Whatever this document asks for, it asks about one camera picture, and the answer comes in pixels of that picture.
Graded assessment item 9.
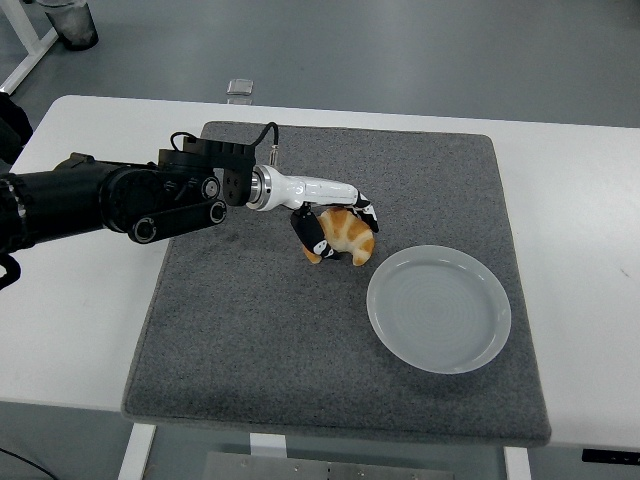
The black floor cable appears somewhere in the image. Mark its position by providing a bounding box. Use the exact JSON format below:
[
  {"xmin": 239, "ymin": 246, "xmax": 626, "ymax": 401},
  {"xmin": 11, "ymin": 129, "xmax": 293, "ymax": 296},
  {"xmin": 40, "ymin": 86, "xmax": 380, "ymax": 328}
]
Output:
[{"xmin": 0, "ymin": 444, "xmax": 51, "ymax": 480}]

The black table control panel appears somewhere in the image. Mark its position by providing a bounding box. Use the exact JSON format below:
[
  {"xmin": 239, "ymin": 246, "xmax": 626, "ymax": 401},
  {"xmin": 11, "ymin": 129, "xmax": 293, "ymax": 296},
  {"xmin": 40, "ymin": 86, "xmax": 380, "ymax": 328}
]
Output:
[{"xmin": 582, "ymin": 448, "xmax": 640, "ymax": 464}]

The grey round plate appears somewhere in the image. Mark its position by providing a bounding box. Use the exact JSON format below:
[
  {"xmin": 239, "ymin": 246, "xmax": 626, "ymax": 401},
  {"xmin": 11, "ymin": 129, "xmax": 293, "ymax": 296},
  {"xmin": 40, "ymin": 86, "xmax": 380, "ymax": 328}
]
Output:
[{"xmin": 366, "ymin": 244, "xmax": 513, "ymax": 375}]

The grey metal plate with screws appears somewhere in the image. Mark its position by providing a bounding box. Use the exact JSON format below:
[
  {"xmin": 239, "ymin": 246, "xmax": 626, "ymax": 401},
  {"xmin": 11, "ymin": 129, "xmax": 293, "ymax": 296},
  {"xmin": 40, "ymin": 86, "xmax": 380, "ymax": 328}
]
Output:
[{"xmin": 202, "ymin": 451, "xmax": 454, "ymax": 480}]

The grey felt mat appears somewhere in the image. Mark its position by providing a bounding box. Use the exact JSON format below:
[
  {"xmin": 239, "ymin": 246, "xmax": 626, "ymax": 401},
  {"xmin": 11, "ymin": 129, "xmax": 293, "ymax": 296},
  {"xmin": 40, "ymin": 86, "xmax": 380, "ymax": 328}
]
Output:
[{"xmin": 121, "ymin": 119, "xmax": 554, "ymax": 448}]

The dark waste bin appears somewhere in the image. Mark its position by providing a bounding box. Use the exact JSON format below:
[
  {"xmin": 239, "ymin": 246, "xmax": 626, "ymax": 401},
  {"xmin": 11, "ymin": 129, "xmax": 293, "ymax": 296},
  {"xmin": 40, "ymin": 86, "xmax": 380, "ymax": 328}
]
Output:
[{"xmin": 42, "ymin": 0, "xmax": 100, "ymax": 51}]

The black padded object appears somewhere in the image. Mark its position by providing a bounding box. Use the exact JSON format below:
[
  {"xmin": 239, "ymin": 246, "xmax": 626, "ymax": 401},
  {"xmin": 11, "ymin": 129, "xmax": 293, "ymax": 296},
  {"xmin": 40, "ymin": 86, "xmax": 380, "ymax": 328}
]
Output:
[{"xmin": 0, "ymin": 92, "xmax": 34, "ymax": 164}]

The croissant bread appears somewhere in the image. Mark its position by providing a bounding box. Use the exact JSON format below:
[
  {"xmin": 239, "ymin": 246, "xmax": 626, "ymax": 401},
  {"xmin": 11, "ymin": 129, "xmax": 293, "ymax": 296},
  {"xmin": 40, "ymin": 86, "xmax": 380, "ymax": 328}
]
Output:
[{"xmin": 302, "ymin": 208, "xmax": 376, "ymax": 267}]

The white desk frame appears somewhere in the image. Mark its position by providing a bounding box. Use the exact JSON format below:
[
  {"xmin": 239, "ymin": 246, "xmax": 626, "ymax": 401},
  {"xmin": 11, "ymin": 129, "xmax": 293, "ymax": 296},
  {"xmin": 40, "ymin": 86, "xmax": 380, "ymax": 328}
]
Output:
[{"xmin": 0, "ymin": 0, "xmax": 60, "ymax": 96}]

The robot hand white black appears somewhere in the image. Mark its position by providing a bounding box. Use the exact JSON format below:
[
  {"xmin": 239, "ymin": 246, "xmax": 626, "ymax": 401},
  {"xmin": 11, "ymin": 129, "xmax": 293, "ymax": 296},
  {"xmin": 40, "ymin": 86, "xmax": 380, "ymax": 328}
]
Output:
[{"xmin": 267, "ymin": 167, "xmax": 382, "ymax": 263}]

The white table leg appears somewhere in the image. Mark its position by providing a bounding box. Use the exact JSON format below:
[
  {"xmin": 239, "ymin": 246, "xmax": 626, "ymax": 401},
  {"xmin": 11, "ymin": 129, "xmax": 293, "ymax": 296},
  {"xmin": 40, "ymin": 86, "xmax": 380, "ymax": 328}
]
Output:
[
  {"xmin": 117, "ymin": 422, "xmax": 157, "ymax": 480},
  {"xmin": 503, "ymin": 445, "xmax": 531, "ymax": 480},
  {"xmin": 248, "ymin": 432, "xmax": 287, "ymax": 457}
]

